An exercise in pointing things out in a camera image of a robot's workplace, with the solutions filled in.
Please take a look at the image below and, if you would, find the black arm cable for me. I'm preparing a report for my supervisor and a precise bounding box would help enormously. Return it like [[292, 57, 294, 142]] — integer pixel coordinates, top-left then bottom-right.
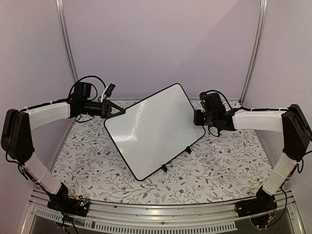
[[68, 75, 108, 103], [203, 89, 312, 174]]

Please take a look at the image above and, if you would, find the aluminium corner post right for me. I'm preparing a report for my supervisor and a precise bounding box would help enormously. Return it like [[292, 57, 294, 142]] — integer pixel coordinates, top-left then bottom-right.
[[239, 0, 268, 104]]

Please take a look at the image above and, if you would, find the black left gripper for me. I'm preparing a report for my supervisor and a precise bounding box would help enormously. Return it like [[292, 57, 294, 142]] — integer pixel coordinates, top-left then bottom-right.
[[82, 99, 126, 119]]

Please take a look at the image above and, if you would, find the white whiteboard black frame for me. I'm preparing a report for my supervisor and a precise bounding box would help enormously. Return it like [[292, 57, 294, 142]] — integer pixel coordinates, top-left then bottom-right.
[[104, 83, 206, 181]]

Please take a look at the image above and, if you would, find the aluminium front rail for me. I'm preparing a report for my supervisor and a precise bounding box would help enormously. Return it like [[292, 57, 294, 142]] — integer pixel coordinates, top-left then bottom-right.
[[21, 189, 306, 234]]

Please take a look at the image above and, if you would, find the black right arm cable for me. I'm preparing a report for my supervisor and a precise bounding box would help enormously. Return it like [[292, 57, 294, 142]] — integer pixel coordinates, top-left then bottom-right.
[[203, 89, 312, 174]]

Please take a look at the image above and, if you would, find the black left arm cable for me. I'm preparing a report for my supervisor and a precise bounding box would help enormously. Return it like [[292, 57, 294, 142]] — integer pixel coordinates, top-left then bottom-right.
[[68, 75, 108, 103]]

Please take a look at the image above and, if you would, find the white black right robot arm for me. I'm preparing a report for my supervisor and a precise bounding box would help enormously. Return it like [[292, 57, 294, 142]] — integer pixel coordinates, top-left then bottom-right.
[[194, 90, 312, 213]]

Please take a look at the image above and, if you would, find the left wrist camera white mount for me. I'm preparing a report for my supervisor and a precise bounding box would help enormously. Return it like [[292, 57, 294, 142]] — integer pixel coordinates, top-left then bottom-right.
[[98, 83, 116, 102]]

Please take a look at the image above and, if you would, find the aluminium corner post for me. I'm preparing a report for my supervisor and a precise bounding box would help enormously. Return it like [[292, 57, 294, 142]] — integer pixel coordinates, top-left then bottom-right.
[[55, 0, 79, 84], [239, 0, 268, 104]]

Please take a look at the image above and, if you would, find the black whiteboard stand foot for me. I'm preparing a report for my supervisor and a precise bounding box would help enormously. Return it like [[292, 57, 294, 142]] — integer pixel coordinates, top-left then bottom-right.
[[185, 146, 192, 154], [161, 165, 168, 173]]

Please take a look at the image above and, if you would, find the aluminium corner post left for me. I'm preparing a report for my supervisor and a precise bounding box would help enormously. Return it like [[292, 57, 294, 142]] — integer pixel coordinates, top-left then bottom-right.
[[55, 0, 79, 84]]

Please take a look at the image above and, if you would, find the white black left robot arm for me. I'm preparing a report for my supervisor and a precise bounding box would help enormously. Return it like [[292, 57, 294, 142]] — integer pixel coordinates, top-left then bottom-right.
[[0, 81, 126, 212]]

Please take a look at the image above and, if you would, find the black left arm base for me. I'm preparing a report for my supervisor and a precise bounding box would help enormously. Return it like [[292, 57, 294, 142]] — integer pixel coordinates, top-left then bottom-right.
[[45, 183, 90, 217]]

